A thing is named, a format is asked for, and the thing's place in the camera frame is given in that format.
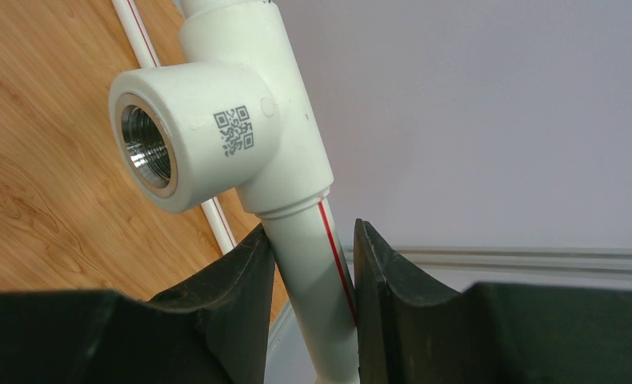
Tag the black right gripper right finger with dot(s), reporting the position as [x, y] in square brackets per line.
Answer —
[412, 328]

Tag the white PVC pipe frame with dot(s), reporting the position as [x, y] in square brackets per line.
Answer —
[236, 115]

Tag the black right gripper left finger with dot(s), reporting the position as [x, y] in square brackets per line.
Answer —
[210, 328]

